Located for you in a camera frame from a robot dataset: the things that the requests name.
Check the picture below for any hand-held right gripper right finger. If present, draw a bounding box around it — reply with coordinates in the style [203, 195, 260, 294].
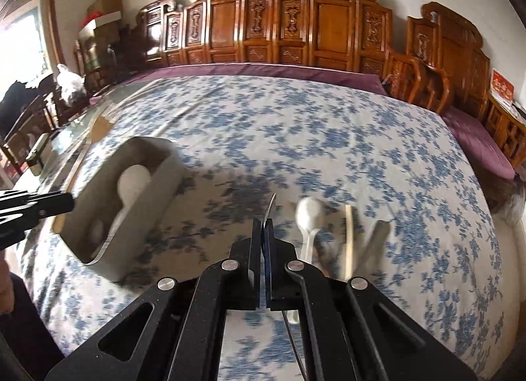
[265, 218, 479, 381]

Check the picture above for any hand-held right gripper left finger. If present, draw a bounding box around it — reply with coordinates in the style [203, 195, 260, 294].
[44, 218, 264, 381]

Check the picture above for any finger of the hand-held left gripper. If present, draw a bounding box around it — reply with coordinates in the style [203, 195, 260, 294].
[0, 190, 75, 225]
[0, 222, 30, 249]

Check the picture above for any thin metal spoon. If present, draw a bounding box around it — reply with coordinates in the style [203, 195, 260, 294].
[265, 192, 309, 381]

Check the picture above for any wooden chopstick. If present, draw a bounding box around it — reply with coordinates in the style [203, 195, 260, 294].
[344, 204, 355, 281]

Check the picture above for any metal tin container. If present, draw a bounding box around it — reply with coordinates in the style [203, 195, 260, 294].
[51, 136, 183, 283]

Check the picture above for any person's left forearm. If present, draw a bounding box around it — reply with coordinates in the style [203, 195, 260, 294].
[0, 255, 15, 316]

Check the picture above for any cream box with black band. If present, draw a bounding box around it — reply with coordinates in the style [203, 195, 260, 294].
[25, 132, 50, 168]

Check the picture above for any dark wooden chair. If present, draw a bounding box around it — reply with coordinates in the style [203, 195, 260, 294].
[0, 93, 62, 176]

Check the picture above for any glass top table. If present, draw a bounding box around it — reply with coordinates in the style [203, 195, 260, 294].
[12, 85, 136, 201]

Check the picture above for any person's dark clothing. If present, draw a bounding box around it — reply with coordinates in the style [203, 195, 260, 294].
[0, 272, 66, 381]

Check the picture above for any black bag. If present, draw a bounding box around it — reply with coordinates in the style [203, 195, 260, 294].
[0, 81, 42, 135]

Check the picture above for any clear plastic bag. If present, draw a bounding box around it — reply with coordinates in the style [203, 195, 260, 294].
[55, 63, 87, 104]

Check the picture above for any blue floral tablecloth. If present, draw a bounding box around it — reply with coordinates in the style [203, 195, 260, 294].
[16, 74, 506, 381]

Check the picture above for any dark cabinet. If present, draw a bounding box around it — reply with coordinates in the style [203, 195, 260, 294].
[78, 23, 136, 86]

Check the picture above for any white cardboard box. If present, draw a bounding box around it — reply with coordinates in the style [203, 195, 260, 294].
[78, 13, 123, 42]

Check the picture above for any purple sofa cushion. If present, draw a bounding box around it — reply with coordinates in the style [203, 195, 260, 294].
[119, 62, 389, 96]

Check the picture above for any purple armchair cushion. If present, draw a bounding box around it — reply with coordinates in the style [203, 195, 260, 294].
[442, 106, 516, 180]

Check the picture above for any carved wooden sofa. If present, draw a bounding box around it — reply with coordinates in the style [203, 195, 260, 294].
[135, 0, 455, 114]

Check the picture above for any grey fluffy bag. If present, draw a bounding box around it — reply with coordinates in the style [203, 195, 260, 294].
[491, 179, 526, 225]

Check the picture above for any carved wooden armchair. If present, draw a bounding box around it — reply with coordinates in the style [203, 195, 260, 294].
[405, 2, 526, 168]

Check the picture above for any red desk calendar card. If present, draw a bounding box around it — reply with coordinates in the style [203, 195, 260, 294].
[490, 69, 516, 108]

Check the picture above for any wooden door frame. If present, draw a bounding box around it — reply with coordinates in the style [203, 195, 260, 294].
[39, 0, 66, 73]

